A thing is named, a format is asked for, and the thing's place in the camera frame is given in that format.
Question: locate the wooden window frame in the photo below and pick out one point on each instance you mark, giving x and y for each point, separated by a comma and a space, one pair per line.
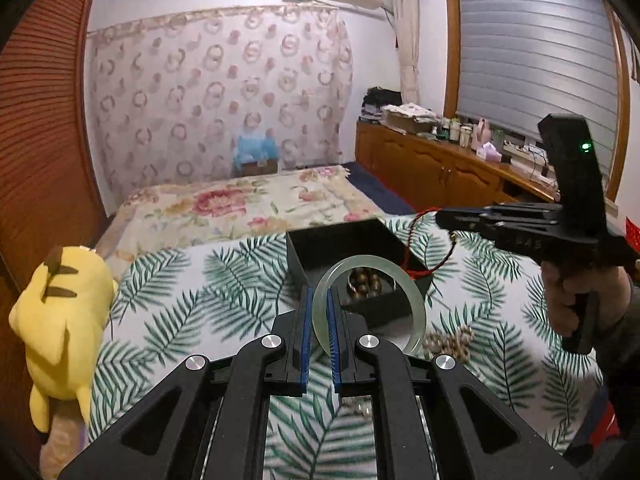
451, 60

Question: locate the pale green jade bangle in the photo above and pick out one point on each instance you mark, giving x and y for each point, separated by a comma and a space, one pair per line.
370, 259

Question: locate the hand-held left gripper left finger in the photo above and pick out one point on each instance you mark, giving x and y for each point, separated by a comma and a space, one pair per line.
300, 345

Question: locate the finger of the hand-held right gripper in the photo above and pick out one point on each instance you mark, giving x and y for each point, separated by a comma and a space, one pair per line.
525, 211
480, 227

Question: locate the black jewelry box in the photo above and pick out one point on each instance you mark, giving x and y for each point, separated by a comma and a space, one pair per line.
350, 240

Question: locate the brown slatted wooden wardrobe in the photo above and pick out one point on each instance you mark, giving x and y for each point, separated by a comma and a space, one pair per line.
40, 135

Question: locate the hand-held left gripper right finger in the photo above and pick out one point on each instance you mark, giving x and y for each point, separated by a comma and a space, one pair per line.
335, 350

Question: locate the navy blanket with red edge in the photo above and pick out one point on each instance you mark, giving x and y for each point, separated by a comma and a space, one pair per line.
380, 190

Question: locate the blue plastic bag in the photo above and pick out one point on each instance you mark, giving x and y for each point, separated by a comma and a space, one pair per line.
255, 147

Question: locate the grey window blind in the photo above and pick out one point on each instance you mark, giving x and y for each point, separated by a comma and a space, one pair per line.
535, 55

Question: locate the floral blanket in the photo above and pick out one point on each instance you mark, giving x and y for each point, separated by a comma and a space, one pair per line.
225, 210

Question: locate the stack of dark clothes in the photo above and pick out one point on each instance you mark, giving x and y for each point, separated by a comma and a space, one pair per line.
380, 102

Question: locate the white power strip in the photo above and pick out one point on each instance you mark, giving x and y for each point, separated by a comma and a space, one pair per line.
520, 157

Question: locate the small cardboard box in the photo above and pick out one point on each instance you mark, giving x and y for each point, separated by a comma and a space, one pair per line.
260, 167

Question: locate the person's right hand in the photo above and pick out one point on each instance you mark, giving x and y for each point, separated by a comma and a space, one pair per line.
557, 290

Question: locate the sheer circle-print curtain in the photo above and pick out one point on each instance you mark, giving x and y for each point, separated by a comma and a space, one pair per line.
200, 90

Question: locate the pink tissue pack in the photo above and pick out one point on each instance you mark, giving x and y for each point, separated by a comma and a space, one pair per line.
487, 151

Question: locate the row of toiletry bottles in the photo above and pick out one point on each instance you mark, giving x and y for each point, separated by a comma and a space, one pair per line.
455, 132

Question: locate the person's right forearm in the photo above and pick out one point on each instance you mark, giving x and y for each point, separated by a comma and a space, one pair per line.
625, 360

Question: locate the green leaf-print cloth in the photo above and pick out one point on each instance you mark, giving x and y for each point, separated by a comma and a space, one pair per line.
200, 300

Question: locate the yellow plush toy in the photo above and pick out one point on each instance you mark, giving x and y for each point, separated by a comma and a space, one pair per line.
60, 320

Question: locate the cardboard box with floral cloth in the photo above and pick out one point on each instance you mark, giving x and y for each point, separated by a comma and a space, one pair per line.
410, 117

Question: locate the long wooden cabinet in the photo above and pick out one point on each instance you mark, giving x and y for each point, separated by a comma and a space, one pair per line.
430, 170

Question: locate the pink vase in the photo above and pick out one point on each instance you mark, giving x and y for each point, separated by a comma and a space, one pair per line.
482, 132

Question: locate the beige plush cushion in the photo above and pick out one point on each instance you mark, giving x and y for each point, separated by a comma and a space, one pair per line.
65, 445

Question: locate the beige tied window drape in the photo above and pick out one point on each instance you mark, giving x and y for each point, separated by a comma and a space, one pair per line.
406, 40

